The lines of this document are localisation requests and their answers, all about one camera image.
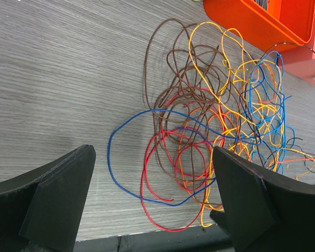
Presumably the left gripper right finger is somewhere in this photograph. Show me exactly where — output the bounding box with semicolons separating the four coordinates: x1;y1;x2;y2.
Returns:
210;147;315;251

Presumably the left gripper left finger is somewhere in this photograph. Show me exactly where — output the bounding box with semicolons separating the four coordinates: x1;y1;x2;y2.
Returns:
0;144;96;251

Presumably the orange wire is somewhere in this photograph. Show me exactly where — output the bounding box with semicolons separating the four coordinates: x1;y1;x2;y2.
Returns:
177;60;315;211

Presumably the dark blue wire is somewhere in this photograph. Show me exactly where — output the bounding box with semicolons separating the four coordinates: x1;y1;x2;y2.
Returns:
107;109;263;207

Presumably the salmon pink square tray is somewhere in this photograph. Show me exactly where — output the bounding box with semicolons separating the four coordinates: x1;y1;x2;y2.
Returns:
282;16;315;85

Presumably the orange square tray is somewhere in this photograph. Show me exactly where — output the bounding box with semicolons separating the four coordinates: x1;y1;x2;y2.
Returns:
203;0;315;51

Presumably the blue tangled wire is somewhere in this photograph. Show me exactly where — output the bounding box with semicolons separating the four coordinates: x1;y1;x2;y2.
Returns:
238;50;296;174

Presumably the yellow tangled wire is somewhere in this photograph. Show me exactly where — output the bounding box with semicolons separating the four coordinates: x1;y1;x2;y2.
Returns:
187;21;315;228

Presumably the brown tangled wire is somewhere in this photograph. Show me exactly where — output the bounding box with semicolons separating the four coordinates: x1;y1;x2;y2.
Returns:
143;18;242;192

